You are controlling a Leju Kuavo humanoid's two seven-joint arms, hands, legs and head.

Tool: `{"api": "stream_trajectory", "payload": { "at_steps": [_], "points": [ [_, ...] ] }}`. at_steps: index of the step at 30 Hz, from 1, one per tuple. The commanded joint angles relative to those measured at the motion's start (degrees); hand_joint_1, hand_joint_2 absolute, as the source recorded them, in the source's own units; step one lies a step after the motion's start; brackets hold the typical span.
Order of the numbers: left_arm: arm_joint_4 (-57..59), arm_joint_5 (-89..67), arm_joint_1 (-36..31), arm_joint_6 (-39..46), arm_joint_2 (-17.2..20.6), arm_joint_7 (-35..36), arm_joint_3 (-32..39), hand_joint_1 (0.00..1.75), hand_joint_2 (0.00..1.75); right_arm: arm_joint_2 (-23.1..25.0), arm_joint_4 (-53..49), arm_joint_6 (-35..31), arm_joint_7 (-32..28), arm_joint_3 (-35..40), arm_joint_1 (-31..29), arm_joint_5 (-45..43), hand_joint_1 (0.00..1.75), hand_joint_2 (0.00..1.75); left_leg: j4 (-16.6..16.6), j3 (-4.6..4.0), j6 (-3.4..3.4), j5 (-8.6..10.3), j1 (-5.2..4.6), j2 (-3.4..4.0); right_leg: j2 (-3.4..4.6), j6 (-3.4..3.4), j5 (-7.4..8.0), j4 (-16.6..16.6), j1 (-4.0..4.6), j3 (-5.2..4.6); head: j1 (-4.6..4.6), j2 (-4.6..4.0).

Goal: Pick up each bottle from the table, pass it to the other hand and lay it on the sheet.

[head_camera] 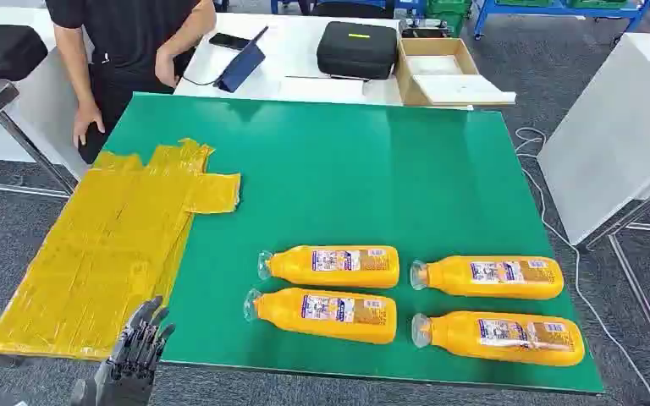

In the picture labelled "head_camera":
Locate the person's left hand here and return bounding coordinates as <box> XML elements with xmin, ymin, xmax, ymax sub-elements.
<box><xmin>154</xmin><ymin>47</ymin><xmax>183</xmax><ymax>89</ymax></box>

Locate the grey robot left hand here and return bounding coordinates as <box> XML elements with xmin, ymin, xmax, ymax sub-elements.
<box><xmin>69</xmin><ymin>295</ymin><xmax>176</xmax><ymax>406</ymax></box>

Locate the person's right hand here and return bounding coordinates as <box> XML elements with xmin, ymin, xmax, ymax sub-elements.
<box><xmin>72</xmin><ymin>101</ymin><xmax>106</xmax><ymax>148</ymax></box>

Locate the orange drink bottle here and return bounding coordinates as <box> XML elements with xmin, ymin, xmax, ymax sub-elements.
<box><xmin>410</xmin><ymin>255</ymin><xmax>565</xmax><ymax>301</ymax></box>
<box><xmin>411</xmin><ymin>311</ymin><xmax>586</xmax><ymax>368</ymax></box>
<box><xmin>243</xmin><ymin>288</ymin><xmax>398</xmax><ymax>345</ymax></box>
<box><xmin>257</xmin><ymin>244</ymin><xmax>400</xmax><ymax>289</ymax></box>

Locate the white side table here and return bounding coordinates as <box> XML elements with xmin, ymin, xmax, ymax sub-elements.
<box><xmin>0</xmin><ymin>5</ymin><xmax>102</xmax><ymax>180</ymax></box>

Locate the person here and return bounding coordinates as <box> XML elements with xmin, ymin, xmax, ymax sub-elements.
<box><xmin>44</xmin><ymin>0</ymin><xmax>218</xmax><ymax>165</ymax></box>

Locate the black phone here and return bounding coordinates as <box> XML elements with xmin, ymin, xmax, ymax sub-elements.
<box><xmin>208</xmin><ymin>32</ymin><xmax>251</xmax><ymax>52</ymax></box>

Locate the tablet in blue cover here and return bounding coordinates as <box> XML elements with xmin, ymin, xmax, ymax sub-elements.
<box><xmin>212</xmin><ymin>25</ymin><xmax>270</xmax><ymax>94</ymax></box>

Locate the black case with yellow mark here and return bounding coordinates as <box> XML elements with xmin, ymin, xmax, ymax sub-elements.
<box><xmin>316</xmin><ymin>21</ymin><xmax>399</xmax><ymax>80</ymax></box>
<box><xmin>0</xmin><ymin>25</ymin><xmax>49</xmax><ymax>82</ymax></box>

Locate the yellow taped sheet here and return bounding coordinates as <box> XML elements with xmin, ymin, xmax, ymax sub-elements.
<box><xmin>0</xmin><ymin>138</ymin><xmax>242</xmax><ymax>361</ymax></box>

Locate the white desk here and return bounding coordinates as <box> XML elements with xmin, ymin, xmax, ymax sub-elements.
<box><xmin>174</xmin><ymin>12</ymin><xmax>475</xmax><ymax>110</ymax></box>

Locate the green table mat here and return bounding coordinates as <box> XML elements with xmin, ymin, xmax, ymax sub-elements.
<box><xmin>102</xmin><ymin>92</ymin><xmax>605</xmax><ymax>394</ymax></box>

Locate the open cardboard box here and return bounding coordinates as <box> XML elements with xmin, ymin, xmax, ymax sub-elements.
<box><xmin>394</xmin><ymin>37</ymin><xmax>482</xmax><ymax>107</ymax></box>

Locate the black device behind box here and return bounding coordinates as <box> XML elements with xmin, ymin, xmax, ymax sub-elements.
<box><xmin>400</xmin><ymin>19</ymin><xmax>449</xmax><ymax>39</ymax></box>

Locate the white foam pad in box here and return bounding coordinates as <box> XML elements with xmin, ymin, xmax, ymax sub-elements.
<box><xmin>405</xmin><ymin>54</ymin><xmax>465</xmax><ymax>77</ymax></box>

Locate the green plastic crate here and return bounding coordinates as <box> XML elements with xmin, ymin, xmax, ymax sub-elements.
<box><xmin>426</xmin><ymin>0</ymin><xmax>472</xmax><ymax>37</ymax></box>

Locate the white sheet in box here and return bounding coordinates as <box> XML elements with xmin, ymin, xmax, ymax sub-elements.
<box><xmin>412</xmin><ymin>74</ymin><xmax>517</xmax><ymax>107</ymax></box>

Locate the blue metal rack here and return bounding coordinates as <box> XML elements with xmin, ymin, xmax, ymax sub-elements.
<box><xmin>473</xmin><ymin>0</ymin><xmax>650</xmax><ymax>41</ymax></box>

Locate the white table with metal legs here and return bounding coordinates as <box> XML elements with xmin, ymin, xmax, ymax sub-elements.
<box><xmin>537</xmin><ymin>32</ymin><xmax>650</xmax><ymax>396</ymax></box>

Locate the thin black tablet cable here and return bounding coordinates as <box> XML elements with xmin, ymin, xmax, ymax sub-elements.
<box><xmin>181</xmin><ymin>75</ymin><xmax>219</xmax><ymax>89</ymax></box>

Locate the white floor cable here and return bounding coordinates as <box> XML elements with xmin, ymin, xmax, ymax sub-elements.
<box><xmin>514</xmin><ymin>127</ymin><xmax>650</xmax><ymax>406</ymax></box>

